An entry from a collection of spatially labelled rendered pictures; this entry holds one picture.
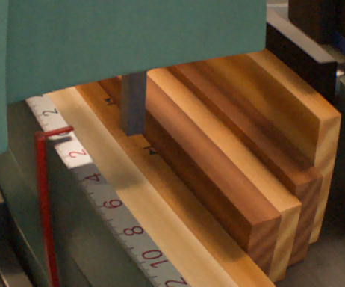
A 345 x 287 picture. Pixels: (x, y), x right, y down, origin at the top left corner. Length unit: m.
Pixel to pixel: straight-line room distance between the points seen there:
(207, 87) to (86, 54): 0.12
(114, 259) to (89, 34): 0.09
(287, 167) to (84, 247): 0.10
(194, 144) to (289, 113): 0.05
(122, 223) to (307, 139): 0.10
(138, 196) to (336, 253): 0.12
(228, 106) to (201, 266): 0.12
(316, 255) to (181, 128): 0.10
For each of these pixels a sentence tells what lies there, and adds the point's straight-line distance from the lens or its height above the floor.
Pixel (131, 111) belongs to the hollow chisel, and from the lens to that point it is 0.41.
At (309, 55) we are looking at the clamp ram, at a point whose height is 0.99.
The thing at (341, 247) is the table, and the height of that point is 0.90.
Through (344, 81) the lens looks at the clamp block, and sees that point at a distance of 0.47.
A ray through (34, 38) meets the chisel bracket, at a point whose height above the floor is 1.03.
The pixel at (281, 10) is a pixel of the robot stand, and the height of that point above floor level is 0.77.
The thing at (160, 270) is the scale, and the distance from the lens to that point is 0.33.
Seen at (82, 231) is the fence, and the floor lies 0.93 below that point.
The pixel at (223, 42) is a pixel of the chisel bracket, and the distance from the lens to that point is 0.37.
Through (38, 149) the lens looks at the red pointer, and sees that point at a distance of 0.40.
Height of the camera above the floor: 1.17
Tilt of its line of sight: 33 degrees down
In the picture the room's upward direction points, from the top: 3 degrees clockwise
